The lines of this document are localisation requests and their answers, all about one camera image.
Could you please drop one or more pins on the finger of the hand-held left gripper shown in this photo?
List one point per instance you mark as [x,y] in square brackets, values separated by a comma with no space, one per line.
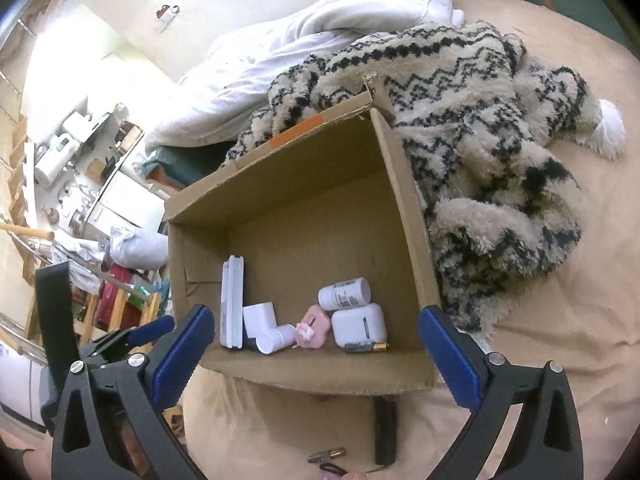
[150,332]

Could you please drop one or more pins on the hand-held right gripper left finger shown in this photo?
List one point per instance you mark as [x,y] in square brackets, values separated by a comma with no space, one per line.
[180,355]

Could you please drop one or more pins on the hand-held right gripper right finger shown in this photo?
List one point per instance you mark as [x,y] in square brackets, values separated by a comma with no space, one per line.
[450,355]

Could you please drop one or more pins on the white box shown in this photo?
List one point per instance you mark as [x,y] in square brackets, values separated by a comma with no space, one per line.
[232,300]

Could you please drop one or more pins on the black and gold battery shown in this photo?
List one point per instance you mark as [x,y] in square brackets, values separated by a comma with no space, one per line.
[367,346]
[326,454]

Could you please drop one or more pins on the small white tube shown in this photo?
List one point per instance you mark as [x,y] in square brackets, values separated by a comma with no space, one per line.
[274,341]

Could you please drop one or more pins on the white labelled bottle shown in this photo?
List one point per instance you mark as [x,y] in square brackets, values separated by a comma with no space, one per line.
[345,294]

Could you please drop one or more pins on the pink flower-shaped case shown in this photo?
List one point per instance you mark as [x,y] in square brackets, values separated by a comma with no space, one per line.
[315,327]

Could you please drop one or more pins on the cardboard box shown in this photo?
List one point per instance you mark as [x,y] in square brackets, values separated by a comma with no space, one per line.
[310,220]

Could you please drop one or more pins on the yellow wooden rack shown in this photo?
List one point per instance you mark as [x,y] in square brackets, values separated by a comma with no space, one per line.
[122,310]

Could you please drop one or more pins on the red bag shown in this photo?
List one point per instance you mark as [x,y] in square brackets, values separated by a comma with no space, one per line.
[112,295]

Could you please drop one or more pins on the white clothes pile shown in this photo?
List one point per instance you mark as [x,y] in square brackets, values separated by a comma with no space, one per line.
[80,255]

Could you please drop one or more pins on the wooden pole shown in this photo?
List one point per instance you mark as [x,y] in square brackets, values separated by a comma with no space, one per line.
[25,231]

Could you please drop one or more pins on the grey plastic bag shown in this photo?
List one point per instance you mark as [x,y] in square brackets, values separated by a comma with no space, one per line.
[140,247]

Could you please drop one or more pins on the white charger adapter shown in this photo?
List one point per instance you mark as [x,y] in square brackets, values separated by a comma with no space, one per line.
[260,317]

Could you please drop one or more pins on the white earbuds case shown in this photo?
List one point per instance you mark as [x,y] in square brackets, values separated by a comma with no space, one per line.
[357,327]

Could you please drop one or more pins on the black rectangular bar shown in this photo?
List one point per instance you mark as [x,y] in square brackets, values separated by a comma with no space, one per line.
[385,430]

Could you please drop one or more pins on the beige bed sheet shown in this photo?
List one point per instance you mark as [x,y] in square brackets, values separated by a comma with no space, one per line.
[575,360]

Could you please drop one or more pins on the white kitchen cabinet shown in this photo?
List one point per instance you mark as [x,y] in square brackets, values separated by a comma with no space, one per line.
[130,200]

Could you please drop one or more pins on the white kitchen appliance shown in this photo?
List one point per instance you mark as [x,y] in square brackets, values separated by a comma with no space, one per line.
[55,157]

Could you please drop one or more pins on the black and cream patterned blanket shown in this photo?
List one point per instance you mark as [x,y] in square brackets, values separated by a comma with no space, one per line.
[475,150]

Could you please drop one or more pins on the white duvet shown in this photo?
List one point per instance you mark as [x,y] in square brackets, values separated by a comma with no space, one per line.
[280,55]

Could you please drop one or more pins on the wall hook with red item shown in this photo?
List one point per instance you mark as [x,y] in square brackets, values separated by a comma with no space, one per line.
[167,12]

